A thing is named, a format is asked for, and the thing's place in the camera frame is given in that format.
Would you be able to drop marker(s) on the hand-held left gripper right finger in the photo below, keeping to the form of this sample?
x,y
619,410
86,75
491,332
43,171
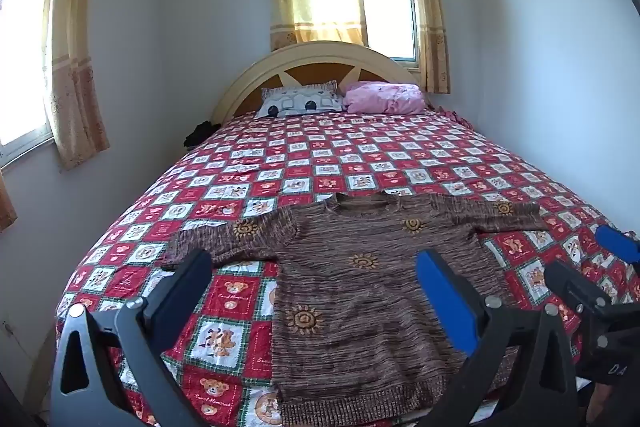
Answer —
x,y
445,302

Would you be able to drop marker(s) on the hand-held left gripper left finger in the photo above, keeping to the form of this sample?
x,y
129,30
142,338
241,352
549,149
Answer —
x,y
180,297

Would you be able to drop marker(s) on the yellow side window curtain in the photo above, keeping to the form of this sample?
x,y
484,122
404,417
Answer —
x,y
5,207
75,82

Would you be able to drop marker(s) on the dark cloth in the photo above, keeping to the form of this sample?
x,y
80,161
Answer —
x,y
200,134

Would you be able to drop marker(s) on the grey patterned pillow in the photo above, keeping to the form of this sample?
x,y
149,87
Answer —
x,y
295,99

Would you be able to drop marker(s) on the person's right hand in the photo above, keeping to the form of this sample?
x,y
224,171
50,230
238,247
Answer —
x,y
598,399

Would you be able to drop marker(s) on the brown knitted sweater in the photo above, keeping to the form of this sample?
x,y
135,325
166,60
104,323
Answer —
x,y
375,307

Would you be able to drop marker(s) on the side window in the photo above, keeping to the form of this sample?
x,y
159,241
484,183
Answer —
x,y
20,57

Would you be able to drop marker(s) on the red checkered bear bedspread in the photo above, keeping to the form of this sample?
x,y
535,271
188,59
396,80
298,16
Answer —
x,y
350,157

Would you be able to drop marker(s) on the pink pillow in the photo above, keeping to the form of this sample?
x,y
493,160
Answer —
x,y
385,99

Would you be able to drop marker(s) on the cream arched headboard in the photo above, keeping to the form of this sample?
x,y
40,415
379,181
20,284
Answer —
x,y
250,77

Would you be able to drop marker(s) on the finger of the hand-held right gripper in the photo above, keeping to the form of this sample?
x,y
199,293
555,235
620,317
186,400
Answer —
x,y
617,243
575,284

